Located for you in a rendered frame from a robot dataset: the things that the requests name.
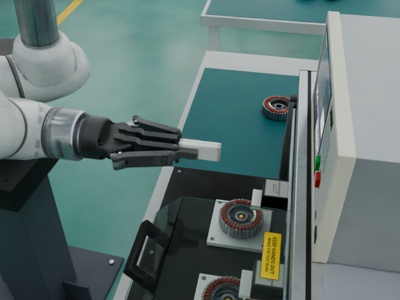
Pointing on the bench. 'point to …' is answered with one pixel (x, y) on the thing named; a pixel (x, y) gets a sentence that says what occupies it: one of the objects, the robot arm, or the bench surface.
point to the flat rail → (291, 159)
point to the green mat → (238, 121)
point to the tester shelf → (323, 277)
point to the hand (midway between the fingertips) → (200, 149)
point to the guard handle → (148, 228)
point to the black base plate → (209, 185)
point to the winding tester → (359, 146)
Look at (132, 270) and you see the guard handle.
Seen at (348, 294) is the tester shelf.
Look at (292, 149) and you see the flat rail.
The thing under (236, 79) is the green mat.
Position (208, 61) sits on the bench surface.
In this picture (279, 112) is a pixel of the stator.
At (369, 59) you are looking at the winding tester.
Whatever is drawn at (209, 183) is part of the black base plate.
